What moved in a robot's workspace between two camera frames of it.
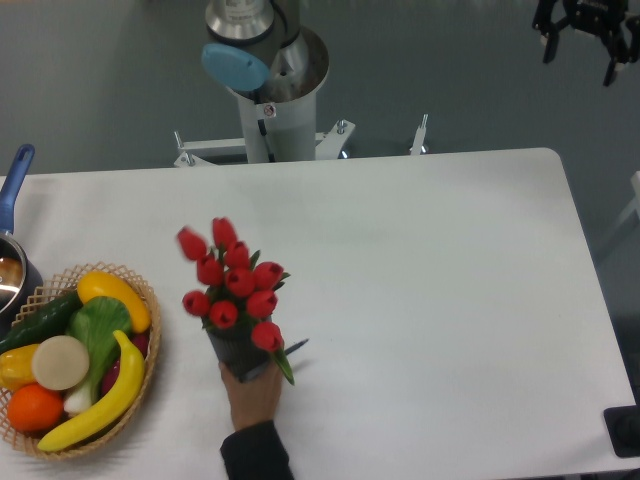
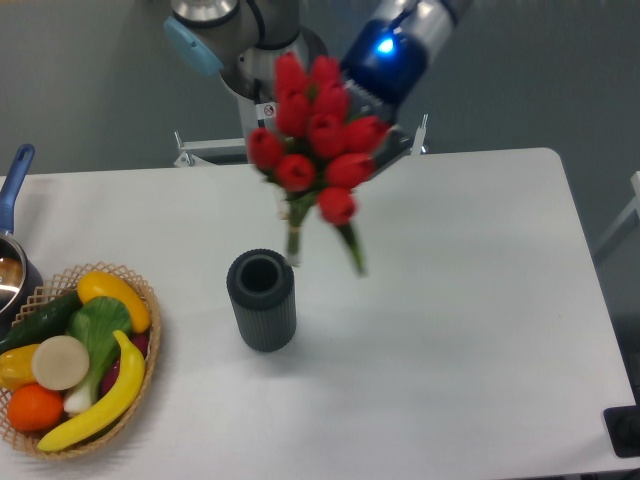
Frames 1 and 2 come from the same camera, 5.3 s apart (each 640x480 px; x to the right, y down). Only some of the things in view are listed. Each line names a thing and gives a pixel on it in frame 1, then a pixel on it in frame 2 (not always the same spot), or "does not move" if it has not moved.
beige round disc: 60,363 does not move
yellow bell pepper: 16,367 does not move
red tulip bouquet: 239,292 -> 319,147
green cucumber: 48,319 does not move
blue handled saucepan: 20,274 does not move
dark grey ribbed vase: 234,348 -> 261,285
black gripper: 601,16 -> 359,104
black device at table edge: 623,428 does not move
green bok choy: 95,320 does not move
